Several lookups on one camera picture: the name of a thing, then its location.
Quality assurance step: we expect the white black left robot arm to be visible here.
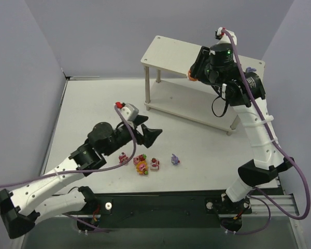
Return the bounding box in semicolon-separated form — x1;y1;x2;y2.
0;115;162;239

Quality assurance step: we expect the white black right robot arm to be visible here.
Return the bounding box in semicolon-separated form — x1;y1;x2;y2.
189;44;291;202

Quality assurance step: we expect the light wooden two-tier shelf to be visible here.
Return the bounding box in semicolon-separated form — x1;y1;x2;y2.
140;35;266;136

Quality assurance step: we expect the pink strawberry cake toy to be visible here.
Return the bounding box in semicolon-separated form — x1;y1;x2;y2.
133;154;147;165

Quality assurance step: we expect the white strawberry cake slice toy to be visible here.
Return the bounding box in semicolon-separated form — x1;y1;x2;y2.
150;158;160;171

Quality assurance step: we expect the purple bunny on pink donut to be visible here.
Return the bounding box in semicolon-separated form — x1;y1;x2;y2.
245;67;257;73

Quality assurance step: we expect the pink bear strawberry toy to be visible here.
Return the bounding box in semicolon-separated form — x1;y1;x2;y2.
118;152;129;165

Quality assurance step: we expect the pink bear yellow flower toy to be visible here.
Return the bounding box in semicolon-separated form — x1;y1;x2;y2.
136;161;149;175

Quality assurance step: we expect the small purple bunny toy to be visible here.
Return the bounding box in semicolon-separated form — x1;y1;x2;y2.
171;154;180;165

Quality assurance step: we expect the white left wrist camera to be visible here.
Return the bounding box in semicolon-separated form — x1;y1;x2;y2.
115;102;139;122

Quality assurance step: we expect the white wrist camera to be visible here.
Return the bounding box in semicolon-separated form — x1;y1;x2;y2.
115;102;139;122
215;27;237;45

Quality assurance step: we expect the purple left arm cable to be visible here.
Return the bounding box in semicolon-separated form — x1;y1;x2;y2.
0;105;137;203

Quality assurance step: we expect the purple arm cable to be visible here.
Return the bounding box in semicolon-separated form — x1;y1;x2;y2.
0;105;137;203
221;29;311;220

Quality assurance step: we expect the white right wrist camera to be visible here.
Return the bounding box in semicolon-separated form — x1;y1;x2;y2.
215;27;237;45

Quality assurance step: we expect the black wrist strap loop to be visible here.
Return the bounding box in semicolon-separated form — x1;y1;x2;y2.
211;95;229;118

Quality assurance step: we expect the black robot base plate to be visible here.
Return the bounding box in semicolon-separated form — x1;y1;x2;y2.
70;190;252;229

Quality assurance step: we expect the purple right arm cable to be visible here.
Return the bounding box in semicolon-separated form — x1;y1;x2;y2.
221;29;311;220

